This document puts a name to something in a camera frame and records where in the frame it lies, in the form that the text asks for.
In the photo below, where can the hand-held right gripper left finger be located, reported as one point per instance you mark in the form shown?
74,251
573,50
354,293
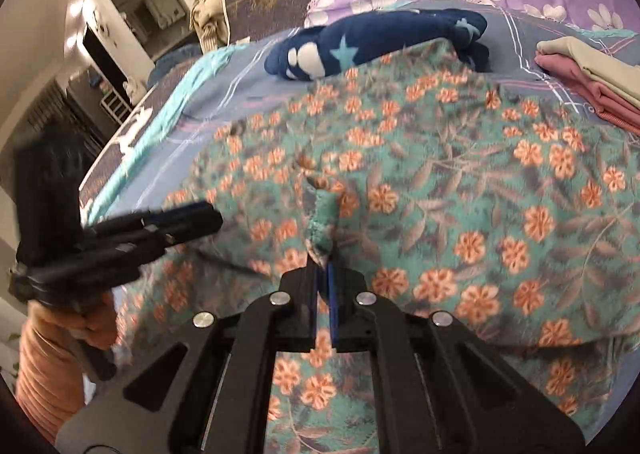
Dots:
311,306

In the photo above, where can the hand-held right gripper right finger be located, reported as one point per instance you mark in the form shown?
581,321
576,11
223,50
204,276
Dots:
334,306

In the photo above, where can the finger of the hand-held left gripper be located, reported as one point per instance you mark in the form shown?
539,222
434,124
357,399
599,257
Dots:
185,221
135,254

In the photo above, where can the green floral pants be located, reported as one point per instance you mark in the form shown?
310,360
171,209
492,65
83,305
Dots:
450,159

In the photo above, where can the person's left forearm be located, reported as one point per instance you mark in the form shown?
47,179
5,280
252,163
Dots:
47,384

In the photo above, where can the person's left hand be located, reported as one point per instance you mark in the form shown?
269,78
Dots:
95,326

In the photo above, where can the blue-grey bedspread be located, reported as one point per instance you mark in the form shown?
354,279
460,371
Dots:
240,79

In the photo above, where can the crumpled beige cloth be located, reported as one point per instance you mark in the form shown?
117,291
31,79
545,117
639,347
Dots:
207,21

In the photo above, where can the navy star print garment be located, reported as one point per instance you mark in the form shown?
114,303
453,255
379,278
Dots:
325,51

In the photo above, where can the folded pink garment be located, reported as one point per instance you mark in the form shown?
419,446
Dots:
590,96

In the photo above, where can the folded beige garment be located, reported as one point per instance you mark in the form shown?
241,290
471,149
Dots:
600,59

